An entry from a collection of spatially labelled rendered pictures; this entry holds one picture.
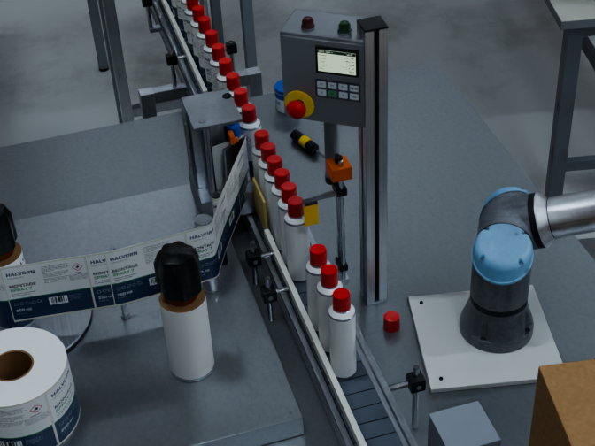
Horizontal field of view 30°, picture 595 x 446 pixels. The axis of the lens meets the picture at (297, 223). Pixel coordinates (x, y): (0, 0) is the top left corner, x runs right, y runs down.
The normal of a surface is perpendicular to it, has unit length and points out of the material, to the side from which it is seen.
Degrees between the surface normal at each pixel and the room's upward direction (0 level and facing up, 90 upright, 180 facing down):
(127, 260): 90
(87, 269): 90
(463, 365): 0
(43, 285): 90
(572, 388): 0
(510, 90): 0
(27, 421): 90
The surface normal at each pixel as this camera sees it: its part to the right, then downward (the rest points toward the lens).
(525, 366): -0.05, -0.78
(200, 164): 0.29, 0.59
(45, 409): 0.66, 0.44
